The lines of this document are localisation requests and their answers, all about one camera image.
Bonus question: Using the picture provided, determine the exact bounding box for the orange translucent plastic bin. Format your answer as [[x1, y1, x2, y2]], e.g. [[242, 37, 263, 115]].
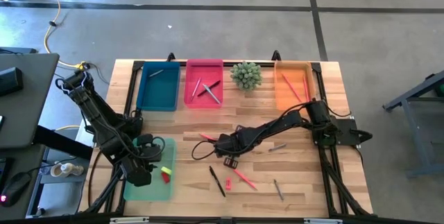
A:
[[273, 60, 317, 111]]

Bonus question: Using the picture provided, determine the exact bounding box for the teal pen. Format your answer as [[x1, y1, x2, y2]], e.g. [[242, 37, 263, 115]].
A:
[[202, 83, 222, 105]]

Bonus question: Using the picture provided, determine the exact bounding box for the pink translucent plastic bin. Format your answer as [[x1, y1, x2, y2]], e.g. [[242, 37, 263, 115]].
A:
[[183, 58, 225, 110]]

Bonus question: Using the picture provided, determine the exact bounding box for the black box on desk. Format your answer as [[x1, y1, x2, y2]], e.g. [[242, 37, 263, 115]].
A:
[[0, 66, 24, 97]]

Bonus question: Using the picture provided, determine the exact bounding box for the black desk leg beam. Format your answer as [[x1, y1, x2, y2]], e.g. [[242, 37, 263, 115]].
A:
[[33, 125, 94, 161]]

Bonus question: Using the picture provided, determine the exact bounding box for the artificial succulent in white pot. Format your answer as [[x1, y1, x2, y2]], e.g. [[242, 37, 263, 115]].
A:
[[230, 60, 264, 92]]

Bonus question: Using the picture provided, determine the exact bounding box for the blue-grey metal cart frame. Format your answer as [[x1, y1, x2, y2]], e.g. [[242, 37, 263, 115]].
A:
[[381, 69, 444, 180]]

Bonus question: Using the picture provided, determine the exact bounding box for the yellow floor cable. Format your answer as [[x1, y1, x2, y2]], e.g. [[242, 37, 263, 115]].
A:
[[41, 0, 87, 71]]

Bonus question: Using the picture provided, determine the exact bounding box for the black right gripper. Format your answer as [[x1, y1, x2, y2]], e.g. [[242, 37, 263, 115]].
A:
[[213, 124, 250, 169]]

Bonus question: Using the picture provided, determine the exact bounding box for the green translucent plastic bin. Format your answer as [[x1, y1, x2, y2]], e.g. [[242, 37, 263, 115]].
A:
[[123, 137, 178, 203]]

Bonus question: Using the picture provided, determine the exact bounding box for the blue plastic bin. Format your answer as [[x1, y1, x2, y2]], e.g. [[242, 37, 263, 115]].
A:
[[135, 60, 181, 112]]

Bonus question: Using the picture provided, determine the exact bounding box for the black computer mouse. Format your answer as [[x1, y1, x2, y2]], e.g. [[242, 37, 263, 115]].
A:
[[0, 171, 33, 208]]

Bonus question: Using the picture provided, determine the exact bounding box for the dark grey desk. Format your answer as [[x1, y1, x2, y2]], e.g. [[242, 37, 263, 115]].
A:
[[0, 52, 60, 150]]

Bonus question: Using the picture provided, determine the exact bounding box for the silver pen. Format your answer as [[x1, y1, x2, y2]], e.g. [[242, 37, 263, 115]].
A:
[[190, 76, 203, 102]]

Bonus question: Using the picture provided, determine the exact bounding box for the black pen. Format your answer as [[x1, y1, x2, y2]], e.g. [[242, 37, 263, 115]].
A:
[[196, 79, 222, 98], [208, 165, 227, 198]]

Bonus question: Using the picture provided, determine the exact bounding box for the white label strip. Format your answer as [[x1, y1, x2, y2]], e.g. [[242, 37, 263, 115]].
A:
[[110, 216, 150, 224], [304, 218, 343, 224]]

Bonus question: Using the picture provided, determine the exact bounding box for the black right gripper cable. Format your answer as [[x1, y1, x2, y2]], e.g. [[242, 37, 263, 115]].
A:
[[191, 139, 218, 161]]

